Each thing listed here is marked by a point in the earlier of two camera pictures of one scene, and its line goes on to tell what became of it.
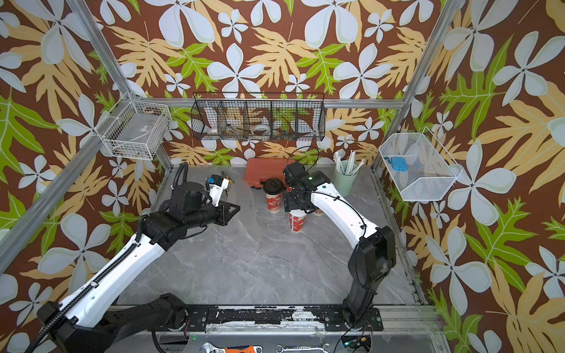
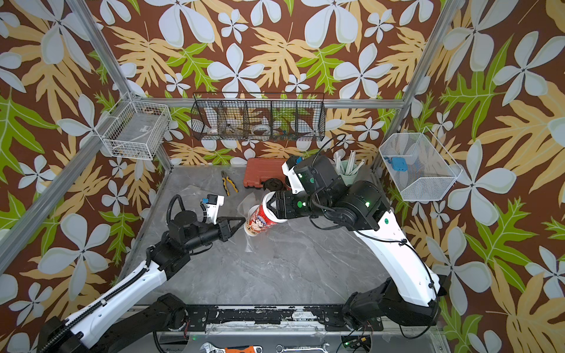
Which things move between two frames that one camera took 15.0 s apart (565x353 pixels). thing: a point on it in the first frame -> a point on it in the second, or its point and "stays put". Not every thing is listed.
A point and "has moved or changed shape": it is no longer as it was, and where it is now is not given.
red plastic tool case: [259, 170] stays put
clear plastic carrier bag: [242, 232] has moved or changed shape
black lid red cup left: [273, 188] stays put
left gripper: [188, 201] -> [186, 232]
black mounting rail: [199, 317] stays put
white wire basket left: [134, 129] stays put
